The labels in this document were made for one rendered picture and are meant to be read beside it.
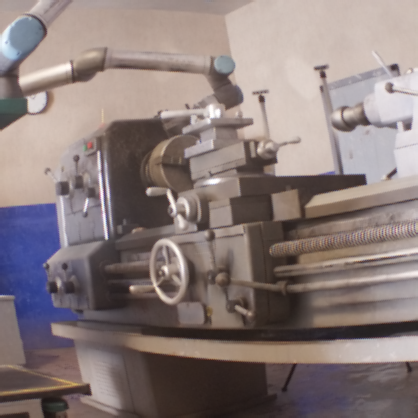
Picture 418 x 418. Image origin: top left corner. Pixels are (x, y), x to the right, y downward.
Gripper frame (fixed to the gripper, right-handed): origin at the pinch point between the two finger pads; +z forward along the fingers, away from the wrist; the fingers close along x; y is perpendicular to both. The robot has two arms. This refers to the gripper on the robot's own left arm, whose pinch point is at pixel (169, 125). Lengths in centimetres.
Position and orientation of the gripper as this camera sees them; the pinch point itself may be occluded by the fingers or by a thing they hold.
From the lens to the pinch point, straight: 296.7
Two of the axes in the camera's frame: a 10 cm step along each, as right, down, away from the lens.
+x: 2.7, 0.2, -9.6
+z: -8.6, 4.4, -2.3
